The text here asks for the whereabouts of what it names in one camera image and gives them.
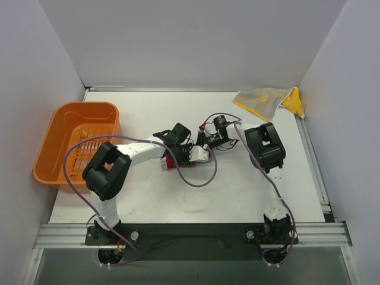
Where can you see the orange plastic basket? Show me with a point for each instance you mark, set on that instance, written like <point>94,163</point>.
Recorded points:
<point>70,124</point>

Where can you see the aluminium front rail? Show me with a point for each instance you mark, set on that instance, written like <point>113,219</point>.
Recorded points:
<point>60,236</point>

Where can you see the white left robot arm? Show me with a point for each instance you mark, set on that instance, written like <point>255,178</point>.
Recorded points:
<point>106,172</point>

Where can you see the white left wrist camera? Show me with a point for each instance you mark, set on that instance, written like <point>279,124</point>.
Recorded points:
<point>198,154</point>

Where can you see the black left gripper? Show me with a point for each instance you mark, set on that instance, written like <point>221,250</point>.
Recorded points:
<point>181,154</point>

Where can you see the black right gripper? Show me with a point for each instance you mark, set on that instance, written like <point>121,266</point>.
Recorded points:
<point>203,138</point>

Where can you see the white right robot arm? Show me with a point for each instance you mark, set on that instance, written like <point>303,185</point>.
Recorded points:
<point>267,154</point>

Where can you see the grey yellow towel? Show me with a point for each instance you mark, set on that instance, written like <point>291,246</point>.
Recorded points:
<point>264,102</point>

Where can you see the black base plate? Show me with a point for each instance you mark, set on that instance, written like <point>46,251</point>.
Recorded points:
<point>192,242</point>

